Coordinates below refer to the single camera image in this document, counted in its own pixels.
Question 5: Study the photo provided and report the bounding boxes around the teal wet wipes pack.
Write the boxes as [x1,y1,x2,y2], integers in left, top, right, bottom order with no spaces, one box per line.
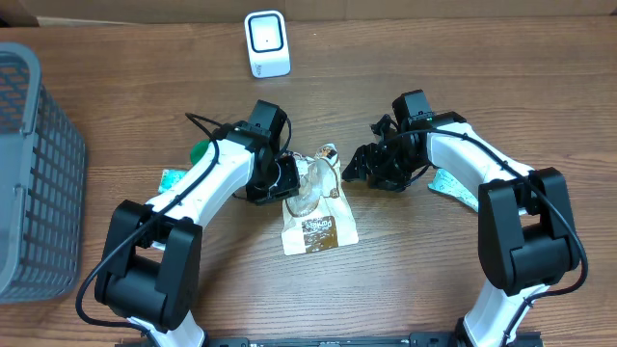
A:
[428,169,478,212]

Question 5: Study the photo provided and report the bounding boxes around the white barcode scanner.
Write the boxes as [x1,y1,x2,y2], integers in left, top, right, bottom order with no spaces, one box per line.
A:
[244,10,291,78]

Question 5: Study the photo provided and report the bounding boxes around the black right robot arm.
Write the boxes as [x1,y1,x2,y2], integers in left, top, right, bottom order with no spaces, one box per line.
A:
[342,90,589,346]

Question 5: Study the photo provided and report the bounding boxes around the beige snack pouch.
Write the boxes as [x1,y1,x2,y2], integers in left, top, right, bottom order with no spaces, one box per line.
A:
[282,144,359,255]

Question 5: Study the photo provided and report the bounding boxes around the green lid jar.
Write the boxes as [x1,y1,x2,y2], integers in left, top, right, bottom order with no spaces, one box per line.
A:
[190,140,210,166]

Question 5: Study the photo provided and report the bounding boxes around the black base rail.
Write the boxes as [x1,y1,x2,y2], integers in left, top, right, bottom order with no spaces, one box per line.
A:
[115,331,545,347]

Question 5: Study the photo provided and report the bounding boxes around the teal tissue pack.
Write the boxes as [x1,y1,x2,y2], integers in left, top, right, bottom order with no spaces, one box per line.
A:
[158,169,187,194]

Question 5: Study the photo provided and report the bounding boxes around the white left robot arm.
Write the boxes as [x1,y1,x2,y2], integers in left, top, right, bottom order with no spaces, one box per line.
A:
[85,100,300,346]

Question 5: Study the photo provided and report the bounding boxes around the dark grey mesh basket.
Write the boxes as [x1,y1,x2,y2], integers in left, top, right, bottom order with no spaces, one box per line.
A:
[1,42,88,305]

